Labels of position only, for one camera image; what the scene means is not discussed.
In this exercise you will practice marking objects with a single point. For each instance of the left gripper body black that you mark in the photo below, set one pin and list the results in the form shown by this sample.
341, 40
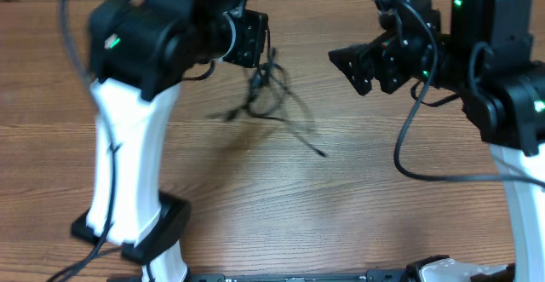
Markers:
246, 30

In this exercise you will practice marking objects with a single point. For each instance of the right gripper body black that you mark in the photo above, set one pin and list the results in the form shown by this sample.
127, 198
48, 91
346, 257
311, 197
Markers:
417, 53

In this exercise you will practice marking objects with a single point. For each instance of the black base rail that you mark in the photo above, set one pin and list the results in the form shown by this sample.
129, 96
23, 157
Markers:
371, 275

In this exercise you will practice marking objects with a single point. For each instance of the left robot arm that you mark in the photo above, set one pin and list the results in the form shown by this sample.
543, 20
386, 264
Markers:
139, 53

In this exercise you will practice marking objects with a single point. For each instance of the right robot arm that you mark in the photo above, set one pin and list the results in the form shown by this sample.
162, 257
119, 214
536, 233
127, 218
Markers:
484, 61

